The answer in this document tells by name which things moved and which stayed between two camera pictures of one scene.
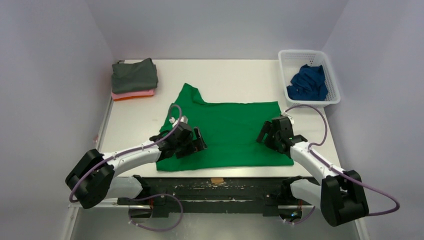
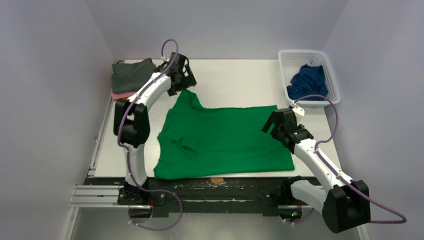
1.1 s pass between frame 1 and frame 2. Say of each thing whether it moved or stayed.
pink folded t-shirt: stayed
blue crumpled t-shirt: stayed
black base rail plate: stayed
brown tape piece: stayed
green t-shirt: moved
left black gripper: moved
